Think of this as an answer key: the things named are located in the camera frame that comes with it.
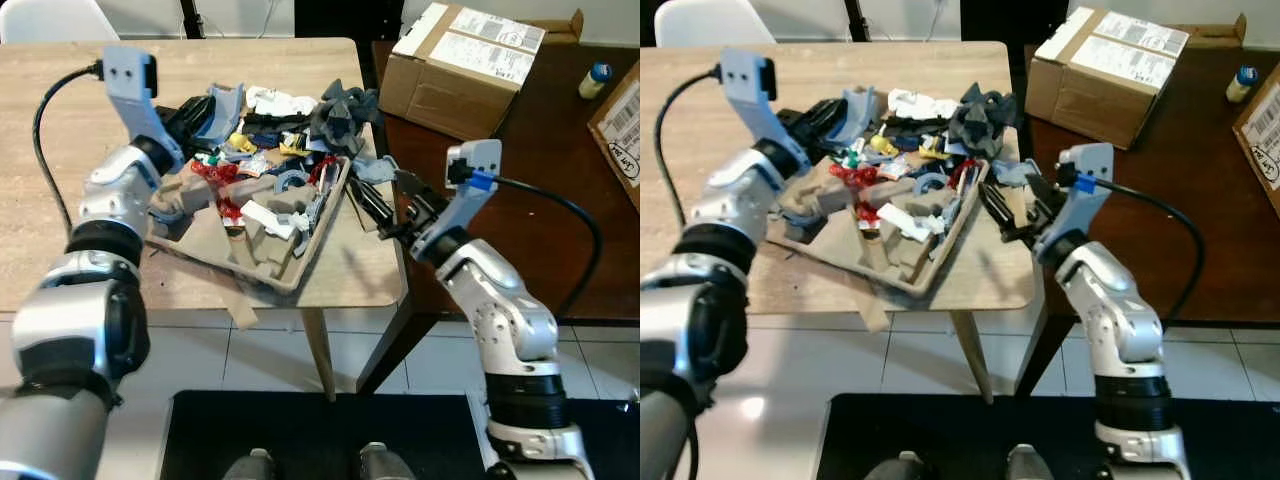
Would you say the moulded pulp tray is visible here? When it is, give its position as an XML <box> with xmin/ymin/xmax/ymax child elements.
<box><xmin>775</xmin><ymin>155</ymin><xmax>991</xmax><ymax>298</ymax></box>
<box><xmin>145</xmin><ymin>150</ymin><xmax>353</xmax><ymax>297</ymax></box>

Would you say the blue grey plastic piece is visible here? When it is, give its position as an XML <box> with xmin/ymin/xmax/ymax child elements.
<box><xmin>205</xmin><ymin>84</ymin><xmax>247</xmax><ymax>139</ymax></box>
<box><xmin>840</xmin><ymin>87</ymin><xmax>883</xmax><ymax>136</ymax></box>

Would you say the red crumpled wrapper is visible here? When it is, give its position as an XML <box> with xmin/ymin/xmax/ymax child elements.
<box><xmin>190</xmin><ymin>158</ymin><xmax>243</xmax><ymax>219</ymax></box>
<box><xmin>825</xmin><ymin>160</ymin><xmax>881</xmax><ymax>226</ymax></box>

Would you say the dark grey foam piece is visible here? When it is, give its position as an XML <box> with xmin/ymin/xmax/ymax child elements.
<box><xmin>948</xmin><ymin>83</ymin><xmax>1021</xmax><ymax>161</ymax></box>
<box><xmin>308</xmin><ymin>80</ymin><xmax>381</xmax><ymax>158</ymax></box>

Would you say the light wooden table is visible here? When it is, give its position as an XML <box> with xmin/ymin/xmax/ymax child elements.
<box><xmin>0</xmin><ymin>38</ymin><xmax>409</xmax><ymax>403</ymax></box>
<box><xmin>640</xmin><ymin>40</ymin><xmax>1036</xmax><ymax>406</ymax></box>

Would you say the white plastic piece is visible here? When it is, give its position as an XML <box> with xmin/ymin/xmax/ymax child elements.
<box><xmin>880</xmin><ymin>205</ymin><xmax>946</xmax><ymax>244</ymax></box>
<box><xmin>240</xmin><ymin>200</ymin><xmax>303</xmax><ymax>241</ymax></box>

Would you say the small labelled cardboard box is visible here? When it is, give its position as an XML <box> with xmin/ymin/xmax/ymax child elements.
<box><xmin>380</xmin><ymin>2</ymin><xmax>585</xmax><ymax>141</ymax></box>
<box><xmin>1027</xmin><ymin>5</ymin><xmax>1248</xmax><ymax>151</ymax></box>

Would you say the white plastic wrapper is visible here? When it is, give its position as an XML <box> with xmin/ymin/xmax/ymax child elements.
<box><xmin>888</xmin><ymin>88</ymin><xmax>959</xmax><ymax>119</ymax></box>
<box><xmin>245</xmin><ymin>86</ymin><xmax>321</xmax><ymax>116</ymax></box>

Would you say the white chair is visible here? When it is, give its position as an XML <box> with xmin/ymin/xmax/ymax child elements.
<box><xmin>0</xmin><ymin>0</ymin><xmax>121</xmax><ymax>44</ymax></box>
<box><xmin>655</xmin><ymin>0</ymin><xmax>766</xmax><ymax>46</ymax></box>

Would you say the brown tape strip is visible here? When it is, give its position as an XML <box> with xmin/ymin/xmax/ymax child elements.
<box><xmin>215</xmin><ymin>288</ymin><xmax>259</xmax><ymax>331</ymax></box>
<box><xmin>850</xmin><ymin>290</ymin><xmax>891</xmax><ymax>333</ymax></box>

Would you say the large brown cardboard box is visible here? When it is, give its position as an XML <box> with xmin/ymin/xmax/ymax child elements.
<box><xmin>588</xmin><ymin>62</ymin><xmax>641</xmax><ymax>211</ymax></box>
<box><xmin>1232</xmin><ymin>65</ymin><xmax>1280</xmax><ymax>219</ymax></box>

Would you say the small bottle with blue cap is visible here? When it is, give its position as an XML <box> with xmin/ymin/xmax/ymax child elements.
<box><xmin>578</xmin><ymin>62</ymin><xmax>613</xmax><ymax>101</ymax></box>
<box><xmin>1228</xmin><ymin>65</ymin><xmax>1261</xmax><ymax>104</ymax></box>

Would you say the black floor mat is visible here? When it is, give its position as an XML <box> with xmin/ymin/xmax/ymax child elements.
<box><xmin>815</xmin><ymin>393</ymin><xmax>1280</xmax><ymax>480</ymax></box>
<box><xmin>160</xmin><ymin>390</ymin><xmax>641</xmax><ymax>480</ymax></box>

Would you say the grey robot left leg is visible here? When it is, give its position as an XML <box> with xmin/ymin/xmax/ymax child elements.
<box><xmin>222</xmin><ymin>448</ymin><xmax>277</xmax><ymax>480</ymax></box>
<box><xmin>865</xmin><ymin>450</ymin><xmax>926</xmax><ymax>480</ymax></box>

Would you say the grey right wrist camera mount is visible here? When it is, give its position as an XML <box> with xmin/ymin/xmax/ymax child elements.
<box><xmin>413</xmin><ymin>139</ymin><xmax>503</xmax><ymax>256</ymax></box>
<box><xmin>1035</xmin><ymin>143</ymin><xmax>1116</xmax><ymax>266</ymax></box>

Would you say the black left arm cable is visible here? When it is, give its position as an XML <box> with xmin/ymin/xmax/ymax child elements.
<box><xmin>32</xmin><ymin>62</ymin><xmax>107</xmax><ymax>239</ymax></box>
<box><xmin>660</xmin><ymin>63</ymin><xmax>723</xmax><ymax>231</ymax></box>

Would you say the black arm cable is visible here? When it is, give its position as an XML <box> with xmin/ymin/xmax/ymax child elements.
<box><xmin>32</xmin><ymin>62</ymin><xmax>107</xmax><ymax>239</ymax></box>
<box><xmin>1105</xmin><ymin>178</ymin><xmax>1206</xmax><ymax>323</ymax></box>
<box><xmin>490</xmin><ymin>175</ymin><xmax>605</xmax><ymax>323</ymax></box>
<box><xmin>660</xmin><ymin>63</ymin><xmax>723</xmax><ymax>231</ymax></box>

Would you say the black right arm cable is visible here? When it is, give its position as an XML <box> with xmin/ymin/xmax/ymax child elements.
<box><xmin>1105</xmin><ymin>178</ymin><xmax>1206</xmax><ymax>323</ymax></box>
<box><xmin>490</xmin><ymin>175</ymin><xmax>605</xmax><ymax>323</ymax></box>

